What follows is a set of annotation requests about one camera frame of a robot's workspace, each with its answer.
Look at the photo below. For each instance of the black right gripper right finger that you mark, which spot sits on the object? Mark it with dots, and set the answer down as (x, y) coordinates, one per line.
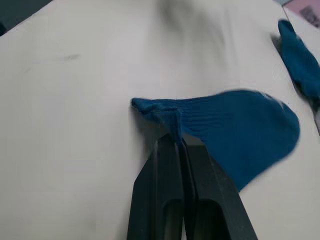
(215, 205)

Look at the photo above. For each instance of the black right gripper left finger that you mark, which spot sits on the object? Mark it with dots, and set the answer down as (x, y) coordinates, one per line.
(155, 190)

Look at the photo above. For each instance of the blue sock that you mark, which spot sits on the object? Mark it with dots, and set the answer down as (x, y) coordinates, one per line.
(237, 135)
(300, 62)

